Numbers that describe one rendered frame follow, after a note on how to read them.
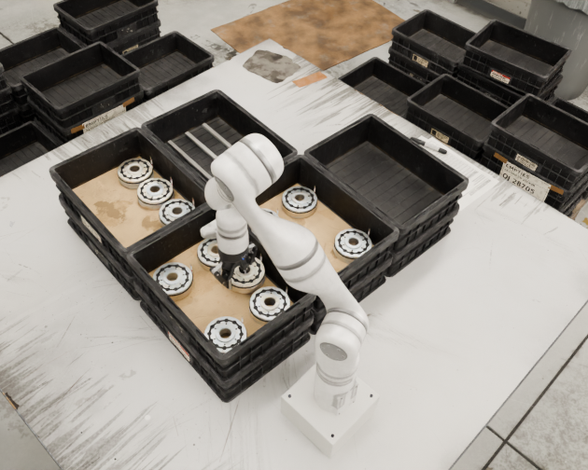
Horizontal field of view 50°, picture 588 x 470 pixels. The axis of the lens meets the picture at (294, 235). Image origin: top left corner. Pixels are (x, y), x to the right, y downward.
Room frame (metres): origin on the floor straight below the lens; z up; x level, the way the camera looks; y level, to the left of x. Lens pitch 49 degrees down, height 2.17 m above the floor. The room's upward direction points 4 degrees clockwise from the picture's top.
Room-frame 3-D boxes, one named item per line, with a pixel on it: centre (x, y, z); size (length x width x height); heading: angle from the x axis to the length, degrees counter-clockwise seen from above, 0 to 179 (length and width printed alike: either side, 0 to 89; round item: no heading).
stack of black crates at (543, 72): (2.55, -0.96, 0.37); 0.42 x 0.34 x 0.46; 48
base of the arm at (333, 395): (0.69, -0.12, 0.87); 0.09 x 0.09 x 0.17; 42
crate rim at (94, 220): (1.21, 0.46, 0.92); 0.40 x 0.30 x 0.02; 45
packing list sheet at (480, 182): (1.59, -0.50, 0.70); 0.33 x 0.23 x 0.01; 48
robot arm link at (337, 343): (0.68, -0.11, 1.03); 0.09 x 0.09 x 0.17; 68
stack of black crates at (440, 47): (2.81, -0.66, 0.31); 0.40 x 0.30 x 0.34; 49
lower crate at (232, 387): (0.92, 0.17, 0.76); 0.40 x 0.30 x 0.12; 45
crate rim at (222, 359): (0.92, 0.17, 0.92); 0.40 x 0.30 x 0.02; 45
